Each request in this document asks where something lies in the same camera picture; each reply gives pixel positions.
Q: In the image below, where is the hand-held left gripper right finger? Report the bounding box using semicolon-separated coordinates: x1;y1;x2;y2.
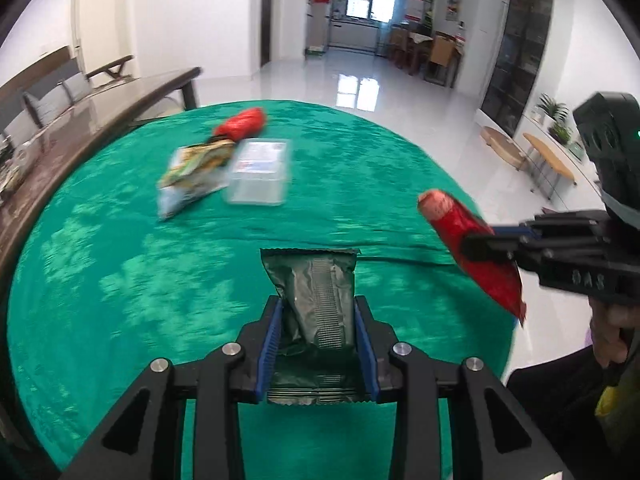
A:
353;295;576;480

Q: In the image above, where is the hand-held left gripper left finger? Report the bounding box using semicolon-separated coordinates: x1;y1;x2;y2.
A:
62;295;286;480

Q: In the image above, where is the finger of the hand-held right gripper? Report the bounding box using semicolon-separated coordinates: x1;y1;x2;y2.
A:
460;234;552;274
491;209;609;242

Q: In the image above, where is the long red packet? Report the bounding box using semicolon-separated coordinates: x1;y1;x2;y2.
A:
417;189;528;329

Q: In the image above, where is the dark green packet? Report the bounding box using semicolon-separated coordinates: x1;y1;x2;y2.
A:
260;248;362;406

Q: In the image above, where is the person's right hand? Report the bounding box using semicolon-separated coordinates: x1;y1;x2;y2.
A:
588;299;640;367

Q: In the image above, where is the small green potted plant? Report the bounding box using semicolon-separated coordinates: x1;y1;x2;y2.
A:
547;122;576;147

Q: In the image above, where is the wooden bench table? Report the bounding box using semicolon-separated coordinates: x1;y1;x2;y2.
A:
522;132;577;204

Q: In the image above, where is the potted plant in white pot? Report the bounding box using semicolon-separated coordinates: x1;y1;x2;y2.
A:
532;92;571;127

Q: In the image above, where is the green patterned tablecloth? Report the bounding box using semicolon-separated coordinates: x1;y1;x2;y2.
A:
7;100;519;480

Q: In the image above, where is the dark glass cabinet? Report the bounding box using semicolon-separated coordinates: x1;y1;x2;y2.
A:
479;0;556;137

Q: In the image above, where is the clear plastic box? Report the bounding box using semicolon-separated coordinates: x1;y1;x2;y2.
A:
225;137;293;206

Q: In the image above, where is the person's dark clothing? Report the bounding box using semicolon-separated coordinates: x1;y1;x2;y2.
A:
507;340;640;480

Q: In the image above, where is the green and gold snack packet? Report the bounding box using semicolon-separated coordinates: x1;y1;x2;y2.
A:
157;140;236;221

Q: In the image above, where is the wooden dining chair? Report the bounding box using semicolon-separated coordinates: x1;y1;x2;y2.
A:
424;35;461;89

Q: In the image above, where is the crumpled red wrapper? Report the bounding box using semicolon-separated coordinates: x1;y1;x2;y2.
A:
213;107;267;141

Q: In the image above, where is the dining table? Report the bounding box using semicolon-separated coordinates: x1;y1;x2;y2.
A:
389;27;464;87

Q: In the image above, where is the glass sliding door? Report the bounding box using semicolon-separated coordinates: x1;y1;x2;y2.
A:
329;0;436;54

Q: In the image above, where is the wooden coffee table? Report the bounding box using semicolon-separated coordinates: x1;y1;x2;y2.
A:
0;67;204;283

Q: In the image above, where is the grey pillow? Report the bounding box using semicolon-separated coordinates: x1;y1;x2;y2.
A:
20;87;69;129
60;72;94;106

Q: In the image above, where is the dark doorway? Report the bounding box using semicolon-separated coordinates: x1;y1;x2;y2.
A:
259;0;276;69

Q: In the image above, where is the wooden sofa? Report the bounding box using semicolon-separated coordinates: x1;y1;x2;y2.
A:
0;45;136;137

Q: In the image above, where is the white door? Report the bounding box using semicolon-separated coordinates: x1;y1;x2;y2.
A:
74;0;101;77

